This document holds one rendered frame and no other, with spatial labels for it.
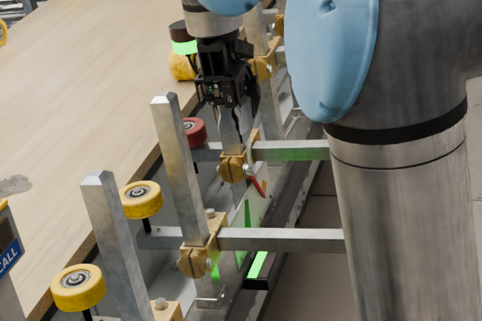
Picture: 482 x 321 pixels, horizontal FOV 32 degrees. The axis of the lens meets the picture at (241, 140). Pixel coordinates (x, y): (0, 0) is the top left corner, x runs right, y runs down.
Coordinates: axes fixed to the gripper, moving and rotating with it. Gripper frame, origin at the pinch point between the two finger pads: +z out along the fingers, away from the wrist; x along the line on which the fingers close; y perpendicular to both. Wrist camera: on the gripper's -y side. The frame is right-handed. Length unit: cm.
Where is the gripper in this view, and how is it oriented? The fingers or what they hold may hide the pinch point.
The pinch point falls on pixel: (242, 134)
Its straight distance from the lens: 145.3
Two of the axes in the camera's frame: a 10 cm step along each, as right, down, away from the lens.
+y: -2.8, 4.8, -8.3
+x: 9.4, -0.2, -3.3
